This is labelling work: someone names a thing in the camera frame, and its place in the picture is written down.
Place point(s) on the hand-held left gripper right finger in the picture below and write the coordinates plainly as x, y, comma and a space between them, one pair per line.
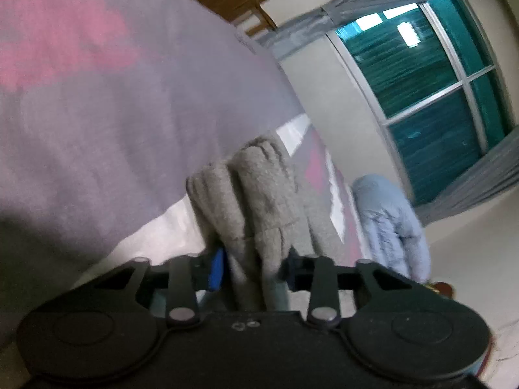
290, 275

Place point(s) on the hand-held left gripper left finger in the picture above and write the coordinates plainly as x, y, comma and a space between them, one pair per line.
215, 270

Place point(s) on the grey fuzzy towel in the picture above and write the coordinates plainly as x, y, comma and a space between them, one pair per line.
259, 194

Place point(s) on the folded light blue quilt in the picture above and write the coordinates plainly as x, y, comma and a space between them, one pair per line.
391, 227

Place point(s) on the red patterned cloth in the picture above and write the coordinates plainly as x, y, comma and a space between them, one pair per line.
441, 289

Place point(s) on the pink grey white striped bedsheet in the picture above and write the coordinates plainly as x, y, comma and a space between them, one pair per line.
121, 109

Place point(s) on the white crumpled blanket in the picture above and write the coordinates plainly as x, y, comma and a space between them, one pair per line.
505, 344

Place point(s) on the white framed window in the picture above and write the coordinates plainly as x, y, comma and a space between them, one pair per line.
425, 89

